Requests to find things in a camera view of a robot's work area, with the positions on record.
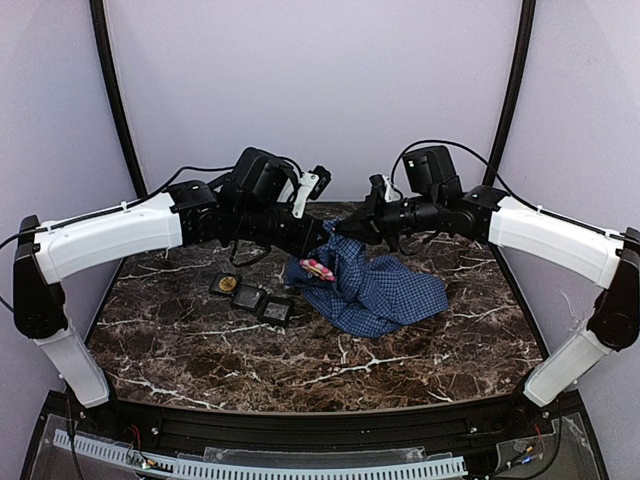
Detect right black frame post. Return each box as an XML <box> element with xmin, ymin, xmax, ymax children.
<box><xmin>482</xmin><ymin>0</ymin><xmax>537</xmax><ymax>186</ymax></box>

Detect black display frame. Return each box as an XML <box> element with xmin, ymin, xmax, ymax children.
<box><xmin>230</xmin><ymin>284</ymin><xmax>267</xmax><ymax>312</ymax></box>
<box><xmin>209</xmin><ymin>272</ymin><xmax>242</xmax><ymax>297</ymax></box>
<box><xmin>257</xmin><ymin>295</ymin><xmax>293</xmax><ymax>328</ymax></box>

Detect right black display frame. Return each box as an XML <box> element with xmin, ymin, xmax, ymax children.
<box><xmin>257</xmin><ymin>295</ymin><xmax>293</xmax><ymax>328</ymax></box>

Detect left black frame post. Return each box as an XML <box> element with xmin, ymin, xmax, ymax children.
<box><xmin>88</xmin><ymin>0</ymin><xmax>148</xmax><ymax>197</ymax></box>

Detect pink flower brooch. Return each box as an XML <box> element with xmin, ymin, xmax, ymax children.
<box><xmin>299</xmin><ymin>259</ymin><xmax>335</xmax><ymax>282</ymax></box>

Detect black frame post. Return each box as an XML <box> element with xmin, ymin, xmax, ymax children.
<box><xmin>482</xmin><ymin>0</ymin><xmax>537</xmax><ymax>186</ymax></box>
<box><xmin>88</xmin><ymin>0</ymin><xmax>148</xmax><ymax>197</ymax></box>

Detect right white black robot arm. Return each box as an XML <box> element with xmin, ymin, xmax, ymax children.
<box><xmin>336</xmin><ymin>140</ymin><xmax>639</xmax><ymax>407</ymax></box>

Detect blue checkered shirt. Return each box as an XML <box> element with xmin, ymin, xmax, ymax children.
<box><xmin>285</xmin><ymin>218</ymin><xmax>449</xmax><ymax>338</ymax></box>

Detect white slotted cable duct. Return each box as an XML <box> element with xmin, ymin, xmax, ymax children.
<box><xmin>44</xmin><ymin>428</ymin><xmax>468</xmax><ymax>480</ymax></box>

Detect black aluminium front rail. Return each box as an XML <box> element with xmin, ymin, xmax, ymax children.
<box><xmin>121</xmin><ymin>397</ymin><xmax>514</xmax><ymax>453</ymax></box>

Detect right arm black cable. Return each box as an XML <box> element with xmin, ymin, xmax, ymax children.
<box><xmin>388</xmin><ymin>139</ymin><xmax>541</xmax><ymax>214</ymax></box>

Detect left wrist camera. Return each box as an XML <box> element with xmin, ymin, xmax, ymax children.
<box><xmin>292</xmin><ymin>165</ymin><xmax>331</xmax><ymax>219</ymax></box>

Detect left black display frame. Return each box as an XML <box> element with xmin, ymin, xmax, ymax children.
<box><xmin>209</xmin><ymin>272</ymin><xmax>242</xmax><ymax>297</ymax></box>

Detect middle black display frame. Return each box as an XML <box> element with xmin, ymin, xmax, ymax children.
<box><xmin>230</xmin><ymin>284</ymin><xmax>267</xmax><ymax>312</ymax></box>

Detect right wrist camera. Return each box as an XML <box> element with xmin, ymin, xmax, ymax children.
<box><xmin>369</xmin><ymin>174</ymin><xmax>402</xmax><ymax>203</ymax></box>

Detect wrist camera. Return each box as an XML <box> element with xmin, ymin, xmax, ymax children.
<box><xmin>369</xmin><ymin>174</ymin><xmax>402</xmax><ymax>203</ymax></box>
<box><xmin>292</xmin><ymin>165</ymin><xmax>331</xmax><ymax>219</ymax></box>

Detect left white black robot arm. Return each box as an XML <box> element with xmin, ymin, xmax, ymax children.
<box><xmin>7</xmin><ymin>147</ymin><xmax>331</xmax><ymax>409</ymax></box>

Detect gold round brooch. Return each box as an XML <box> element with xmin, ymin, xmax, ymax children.
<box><xmin>218</xmin><ymin>276</ymin><xmax>238</xmax><ymax>293</ymax></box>

